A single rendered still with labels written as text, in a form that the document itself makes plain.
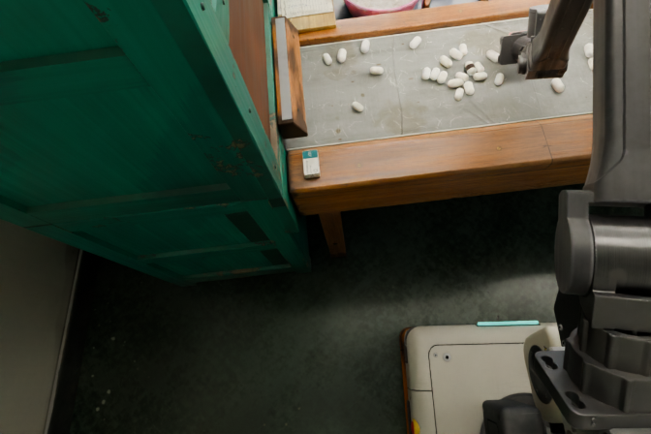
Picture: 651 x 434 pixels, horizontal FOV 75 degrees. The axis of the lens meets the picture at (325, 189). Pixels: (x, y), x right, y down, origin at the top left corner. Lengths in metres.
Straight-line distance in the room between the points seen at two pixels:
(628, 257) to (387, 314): 1.28
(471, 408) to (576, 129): 0.80
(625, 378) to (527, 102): 0.79
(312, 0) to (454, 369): 1.11
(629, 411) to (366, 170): 0.65
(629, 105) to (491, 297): 1.32
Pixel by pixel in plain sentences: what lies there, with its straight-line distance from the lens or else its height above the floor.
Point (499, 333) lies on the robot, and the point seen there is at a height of 0.28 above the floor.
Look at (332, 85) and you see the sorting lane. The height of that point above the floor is 0.74.
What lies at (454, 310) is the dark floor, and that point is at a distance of 1.68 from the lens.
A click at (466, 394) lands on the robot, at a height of 0.28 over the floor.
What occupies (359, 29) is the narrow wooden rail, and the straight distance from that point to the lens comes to 1.17.
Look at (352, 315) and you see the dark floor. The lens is 1.64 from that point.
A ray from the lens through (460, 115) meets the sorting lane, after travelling 1.07.
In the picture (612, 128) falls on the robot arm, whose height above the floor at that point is 1.29.
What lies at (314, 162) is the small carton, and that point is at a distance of 0.95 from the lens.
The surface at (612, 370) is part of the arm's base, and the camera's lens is 0.47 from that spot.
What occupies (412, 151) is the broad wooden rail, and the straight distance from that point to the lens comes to 0.98.
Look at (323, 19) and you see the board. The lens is 1.19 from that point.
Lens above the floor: 1.64
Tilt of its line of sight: 68 degrees down
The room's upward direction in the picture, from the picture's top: 12 degrees counter-clockwise
